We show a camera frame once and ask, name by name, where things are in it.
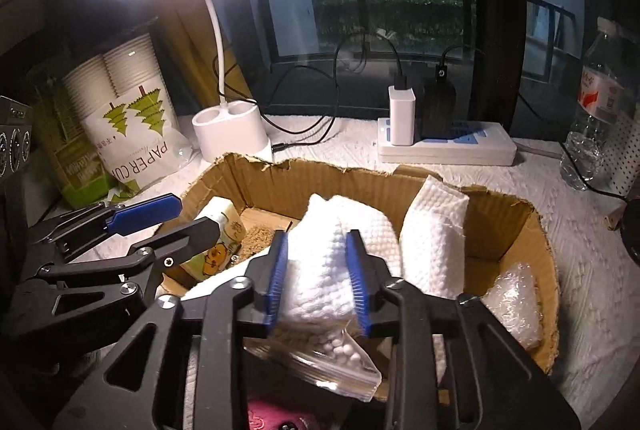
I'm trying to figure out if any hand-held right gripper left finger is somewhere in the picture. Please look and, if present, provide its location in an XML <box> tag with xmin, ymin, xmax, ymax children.
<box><xmin>52</xmin><ymin>230</ymin><xmax>290</xmax><ymax>430</ymax></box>

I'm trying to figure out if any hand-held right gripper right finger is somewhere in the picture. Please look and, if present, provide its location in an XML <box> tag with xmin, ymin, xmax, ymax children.
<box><xmin>346</xmin><ymin>229</ymin><xmax>583</xmax><ymax>430</ymax></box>

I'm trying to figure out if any pink soft item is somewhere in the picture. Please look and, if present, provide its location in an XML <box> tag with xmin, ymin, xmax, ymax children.
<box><xmin>247</xmin><ymin>399</ymin><xmax>322</xmax><ymax>430</ymax></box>

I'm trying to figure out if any dark charger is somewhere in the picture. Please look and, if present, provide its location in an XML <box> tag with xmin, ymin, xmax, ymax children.
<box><xmin>421</xmin><ymin>77</ymin><xmax>458</xmax><ymax>142</ymax></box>

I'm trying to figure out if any black round device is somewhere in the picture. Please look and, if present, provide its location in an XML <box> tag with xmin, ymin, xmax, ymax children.
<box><xmin>619</xmin><ymin>204</ymin><xmax>640</xmax><ymax>257</ymax></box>

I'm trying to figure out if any yellow curtain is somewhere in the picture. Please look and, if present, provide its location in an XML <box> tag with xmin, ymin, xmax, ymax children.
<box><xmin>150</xmin><ymin>0</ymin><xmax>261</xmax><ymax>121</ymax></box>

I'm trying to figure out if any white embossed towel pack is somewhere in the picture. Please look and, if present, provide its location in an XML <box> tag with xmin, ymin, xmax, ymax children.
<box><xmin>399</xmin><ymin>175</ymin><xmax>471</xmax><ymax>302</ymax></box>
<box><xmin>244</xmin><ymin>193</ymin><xmax>404</xmax><ymax>403</ymax></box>

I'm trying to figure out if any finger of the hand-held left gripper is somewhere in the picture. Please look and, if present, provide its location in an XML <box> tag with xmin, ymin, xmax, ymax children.
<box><xmin>10</xmin><ymin>217</ymin><xmax>221</xmax><ymax>351</ymax></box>
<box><xmin>27</xmin><ymin>193</ymin><xmax>184</xmax><ymax>245</ymax></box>

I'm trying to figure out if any black cable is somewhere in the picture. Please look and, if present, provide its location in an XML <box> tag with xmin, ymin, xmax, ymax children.
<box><xmin>515</xmin><ymin>85</ymin><xmax>632</xmax><ymax>200</ymax></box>
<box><xmin>221</xmin><ymin>33</ymin><xmax>408</xmax><ymax>152</ymax></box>

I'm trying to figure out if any cardboard box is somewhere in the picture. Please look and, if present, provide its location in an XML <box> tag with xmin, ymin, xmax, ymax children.
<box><xmin>160</xmin><ymin>153</ymin><xmax>561</xmax><ymax>403</ymax></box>

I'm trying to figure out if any cartoon print tissue pack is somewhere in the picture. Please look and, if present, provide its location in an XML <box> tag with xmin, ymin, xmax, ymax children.
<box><xmin>180</xmin><ymin>197</ymin><xmax>249</xmax><ymax>289</ymax></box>

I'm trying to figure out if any clear water bottle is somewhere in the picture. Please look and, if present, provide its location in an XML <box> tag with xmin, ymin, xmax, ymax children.
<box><xmin>559</xmin><ymin>17</ymin><xmax>634</xmax><ymax>192</ymax></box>

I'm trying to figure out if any white power strip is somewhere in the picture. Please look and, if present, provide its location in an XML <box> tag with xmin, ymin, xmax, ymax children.
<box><xmin>376</xmin><ymin>117</ymin><xmax>518</xmax><ymax>166</ymax></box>

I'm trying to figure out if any white paper cup pack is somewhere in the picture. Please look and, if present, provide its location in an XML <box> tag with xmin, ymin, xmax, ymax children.
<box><xmin>62</xmin><ymin>33</ymin><xmax>194</xmax><ymax>202</ymax></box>

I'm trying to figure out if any green paper cup pack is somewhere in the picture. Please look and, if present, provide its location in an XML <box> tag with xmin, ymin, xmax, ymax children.
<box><xmin>29</xmin><ymin>64</ymin><xmax>119</xmax><ymax>209</ymax></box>

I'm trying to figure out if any clear bubble wrap bundle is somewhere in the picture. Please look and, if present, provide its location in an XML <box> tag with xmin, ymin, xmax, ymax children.
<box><xmin>482</xmin><ymin>267</ymin><xmax>545</xmax><ymax>352</ymax></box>

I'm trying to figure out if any white desk lamp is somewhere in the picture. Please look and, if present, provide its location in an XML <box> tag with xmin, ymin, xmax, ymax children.
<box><xmin>77</xmin><ymin>0</ymin><xmax>296</xmax><ymax>164</ymax></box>

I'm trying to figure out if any white perforated basket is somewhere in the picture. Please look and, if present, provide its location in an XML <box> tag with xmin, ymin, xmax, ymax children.
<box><xmin>595</xmin><ymin>110</ymin><xmax>640</xmax><ymax>212</ymax></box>

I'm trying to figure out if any white charger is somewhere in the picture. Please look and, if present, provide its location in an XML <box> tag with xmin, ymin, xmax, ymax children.
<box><xmin>388</xmin><ymin>85</ymin><xmax>418</xmax><ymax>146</ymax></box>

